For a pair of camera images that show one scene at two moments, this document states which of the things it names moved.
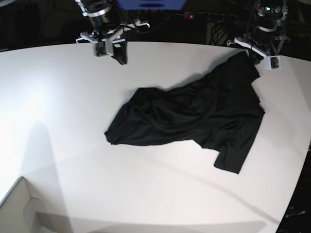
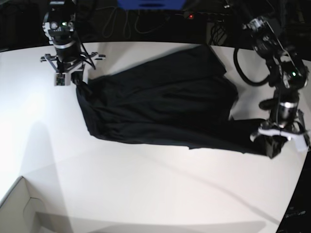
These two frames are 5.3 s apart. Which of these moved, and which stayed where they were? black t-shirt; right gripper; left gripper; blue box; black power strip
Moved: right gripper; left gripper; black t-shirt
Stayed: blue box; black power strip
